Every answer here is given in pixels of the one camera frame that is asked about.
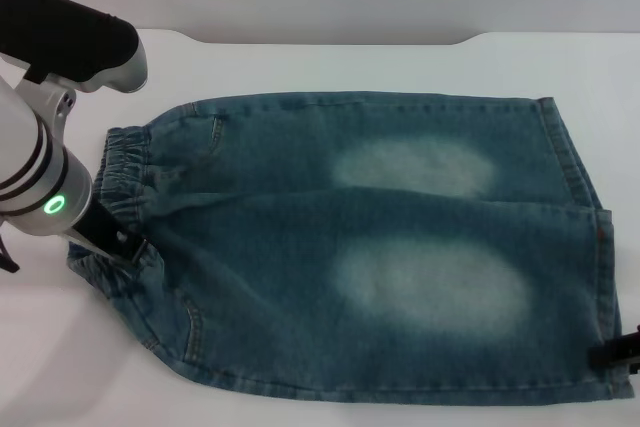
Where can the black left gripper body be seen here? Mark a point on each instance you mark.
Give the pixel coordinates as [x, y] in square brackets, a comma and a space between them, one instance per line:
[97, 229]

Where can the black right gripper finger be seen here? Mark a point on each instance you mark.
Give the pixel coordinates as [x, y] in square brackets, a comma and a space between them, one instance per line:
[612, 352]

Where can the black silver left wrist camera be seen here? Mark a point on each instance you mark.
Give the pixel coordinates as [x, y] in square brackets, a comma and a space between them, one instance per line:
[70, 42]

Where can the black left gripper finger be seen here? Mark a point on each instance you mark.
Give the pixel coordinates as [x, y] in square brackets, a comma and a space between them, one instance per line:
[135, 249]

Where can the blue denim shorts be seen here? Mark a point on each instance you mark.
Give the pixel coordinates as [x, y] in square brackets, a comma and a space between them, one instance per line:
[325, 267]

